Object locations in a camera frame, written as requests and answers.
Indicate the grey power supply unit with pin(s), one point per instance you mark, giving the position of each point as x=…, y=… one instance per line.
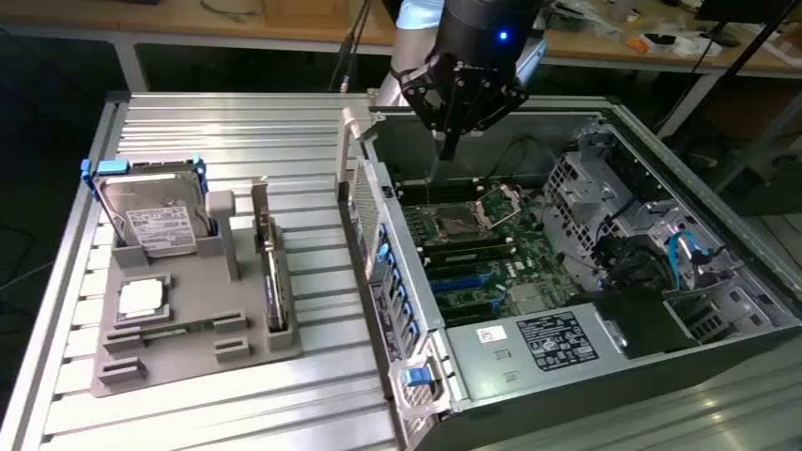
x=532, y=347

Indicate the orange and white box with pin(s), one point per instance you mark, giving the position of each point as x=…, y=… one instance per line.
x=651, y=42

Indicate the open grey PC case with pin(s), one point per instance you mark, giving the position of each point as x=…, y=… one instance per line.
x=688, y=366

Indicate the black plastic air shroud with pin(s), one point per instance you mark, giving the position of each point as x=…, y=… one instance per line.
x=644, y=324

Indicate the silver CPU socket cover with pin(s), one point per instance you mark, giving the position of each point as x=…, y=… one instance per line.
x=498, y=188

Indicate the silver perforated drive cage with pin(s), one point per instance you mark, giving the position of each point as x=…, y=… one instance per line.
x=576, y=197

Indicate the cluttered wooden desk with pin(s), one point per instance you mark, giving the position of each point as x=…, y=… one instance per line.
x=595, y=49

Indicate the long black expansion slot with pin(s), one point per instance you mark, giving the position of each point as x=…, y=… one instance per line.
x=464, y=271
x=471, y=307
x=475, y=317

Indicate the blue expansion slot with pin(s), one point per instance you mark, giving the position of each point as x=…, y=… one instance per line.
x=464, y=283

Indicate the silver aluminium stop bracket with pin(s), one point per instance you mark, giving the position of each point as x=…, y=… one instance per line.
x=351, y=127

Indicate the black RAM stick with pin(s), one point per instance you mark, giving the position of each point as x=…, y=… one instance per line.
x=472, y=259

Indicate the Nvidia GPU card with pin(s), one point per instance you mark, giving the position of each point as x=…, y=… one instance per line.
x=272, y=263

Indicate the wooden desk with grey frame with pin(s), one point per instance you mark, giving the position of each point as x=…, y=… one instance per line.
x=156, y=19

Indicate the CPU socket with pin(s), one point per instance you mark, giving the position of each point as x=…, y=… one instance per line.
x=456, y=223

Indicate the black monitor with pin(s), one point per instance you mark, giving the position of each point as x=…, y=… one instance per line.
x=732, y=9

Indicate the thin socket locking lever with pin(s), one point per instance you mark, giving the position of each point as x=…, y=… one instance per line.
x=428, y=197

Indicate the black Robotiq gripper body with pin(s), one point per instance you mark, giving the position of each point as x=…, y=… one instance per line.
x=482, y=42

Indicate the black slanted pole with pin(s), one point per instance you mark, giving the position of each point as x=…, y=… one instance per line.
x=760, y=35

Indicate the silver disk bay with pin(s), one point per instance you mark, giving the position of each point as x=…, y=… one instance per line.
x=720, y=300

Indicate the hard disk with blue carrier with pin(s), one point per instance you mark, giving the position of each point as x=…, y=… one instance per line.
x=156, y=211

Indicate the grey printed parts rack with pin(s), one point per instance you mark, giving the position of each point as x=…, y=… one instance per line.
x=200, y=282

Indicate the black RAM slot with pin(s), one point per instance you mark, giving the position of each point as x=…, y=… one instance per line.
x=470, y=252
x=438, y=195
x=435, y=184
x=468, y=247
x=466, y=242
x=436, y=190
x=438, y=200

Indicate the blue slot retainer clip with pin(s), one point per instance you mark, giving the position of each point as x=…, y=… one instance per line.
x=384, y=245
x=403, y=306
x=396, y=287
x=408, y=325
x=391, y=266

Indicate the green Dell motherboard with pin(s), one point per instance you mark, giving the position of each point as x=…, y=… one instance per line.
x=532, y=268

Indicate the silver chipset heatsink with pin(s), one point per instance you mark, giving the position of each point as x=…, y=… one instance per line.
x=531, y=298

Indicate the green RAM stick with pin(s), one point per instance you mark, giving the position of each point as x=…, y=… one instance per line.
x=164, y=331

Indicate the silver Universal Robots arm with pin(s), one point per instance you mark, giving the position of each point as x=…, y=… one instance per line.
x=404, y=70

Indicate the silver CPU chip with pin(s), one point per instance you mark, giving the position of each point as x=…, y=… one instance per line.
x=144, y=300

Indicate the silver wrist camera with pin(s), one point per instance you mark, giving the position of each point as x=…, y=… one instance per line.
x=532, y=63

